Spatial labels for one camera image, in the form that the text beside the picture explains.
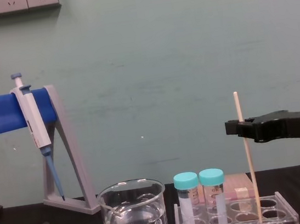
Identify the clear acrylic test tube rack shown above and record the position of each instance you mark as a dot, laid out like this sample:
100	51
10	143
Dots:
285	214

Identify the grey pipette stand blue bar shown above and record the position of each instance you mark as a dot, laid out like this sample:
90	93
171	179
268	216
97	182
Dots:
1	115

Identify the grey pipette with blue tip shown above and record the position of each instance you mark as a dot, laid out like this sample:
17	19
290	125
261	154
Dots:
33	119

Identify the brown pink cardboard box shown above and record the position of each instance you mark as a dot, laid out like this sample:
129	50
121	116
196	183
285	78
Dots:
237	183

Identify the thin tan rod thermometer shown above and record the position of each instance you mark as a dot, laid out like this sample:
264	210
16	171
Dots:
253	173

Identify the sample tube with teal cap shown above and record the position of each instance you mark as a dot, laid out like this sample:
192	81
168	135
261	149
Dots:
211	177
185	180

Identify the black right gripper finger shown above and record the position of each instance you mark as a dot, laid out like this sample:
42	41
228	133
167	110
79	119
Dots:
231	127
271	126

